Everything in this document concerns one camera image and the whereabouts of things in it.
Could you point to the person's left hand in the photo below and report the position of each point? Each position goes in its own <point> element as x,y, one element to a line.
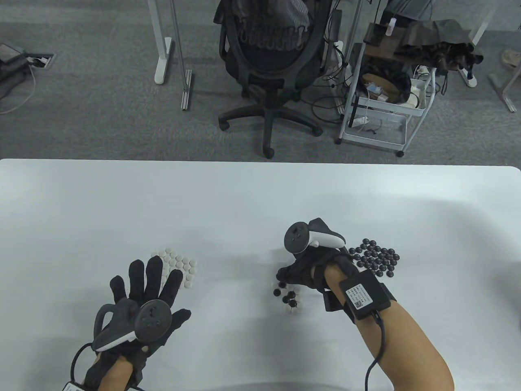
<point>138,291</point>

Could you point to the person's right hand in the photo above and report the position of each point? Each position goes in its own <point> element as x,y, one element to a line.
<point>305,271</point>

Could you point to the pile of mixed go stones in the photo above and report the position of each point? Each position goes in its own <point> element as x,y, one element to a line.
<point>292,302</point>

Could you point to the group of white go stones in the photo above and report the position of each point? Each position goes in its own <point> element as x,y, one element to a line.
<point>177,260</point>

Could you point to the group of black go stones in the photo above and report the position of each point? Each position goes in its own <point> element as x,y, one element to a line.
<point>378,260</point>

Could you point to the person's right forearm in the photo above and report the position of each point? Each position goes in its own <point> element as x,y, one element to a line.
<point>407,346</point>

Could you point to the person's left forearm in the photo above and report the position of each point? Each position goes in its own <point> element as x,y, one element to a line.
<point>116,374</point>

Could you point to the dark grey left hand controller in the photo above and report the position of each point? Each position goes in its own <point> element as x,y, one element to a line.
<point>152,319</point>

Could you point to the grey white right hand controller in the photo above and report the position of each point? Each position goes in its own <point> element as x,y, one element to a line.
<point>295,238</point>

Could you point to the black right wrist sensor box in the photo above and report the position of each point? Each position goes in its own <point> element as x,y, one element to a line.
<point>366,295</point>

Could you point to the black wrist sensor box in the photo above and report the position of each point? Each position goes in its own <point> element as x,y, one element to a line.
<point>73,387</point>
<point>366,295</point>

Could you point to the black left wrist sensor box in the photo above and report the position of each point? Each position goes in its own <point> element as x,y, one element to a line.
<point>73,387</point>

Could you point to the white power strip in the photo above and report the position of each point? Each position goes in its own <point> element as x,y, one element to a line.
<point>358,121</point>

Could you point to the white wheeled utility cart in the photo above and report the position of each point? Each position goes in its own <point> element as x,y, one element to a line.
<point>390,136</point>

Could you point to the black mesh office chair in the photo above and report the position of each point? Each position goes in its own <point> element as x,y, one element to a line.
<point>268,69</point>

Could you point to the black and tan bag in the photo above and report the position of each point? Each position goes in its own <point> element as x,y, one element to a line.
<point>401,87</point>

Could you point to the white power adapter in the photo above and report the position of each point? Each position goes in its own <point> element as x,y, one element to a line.
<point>418,91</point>

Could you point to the black phone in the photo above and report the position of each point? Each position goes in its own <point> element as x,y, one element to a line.
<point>374,34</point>

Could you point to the floor socket box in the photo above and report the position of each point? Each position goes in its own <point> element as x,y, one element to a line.
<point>40,61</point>

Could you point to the small white bottle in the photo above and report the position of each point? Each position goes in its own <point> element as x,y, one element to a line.
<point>392,26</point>

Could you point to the grey desk leg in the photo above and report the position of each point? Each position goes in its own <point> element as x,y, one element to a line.
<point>506,95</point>

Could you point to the black crumpled cloth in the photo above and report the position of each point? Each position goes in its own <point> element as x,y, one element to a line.
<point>439,36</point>

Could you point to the beige shoe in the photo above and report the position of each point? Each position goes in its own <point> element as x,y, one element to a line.
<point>512,58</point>

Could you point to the white slanted desk leg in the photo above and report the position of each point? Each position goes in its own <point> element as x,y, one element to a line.
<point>482,24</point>

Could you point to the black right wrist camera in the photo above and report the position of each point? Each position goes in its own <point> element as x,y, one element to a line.
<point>331,301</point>

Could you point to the aluminium profile post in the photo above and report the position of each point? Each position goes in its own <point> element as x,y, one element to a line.
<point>186,89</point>

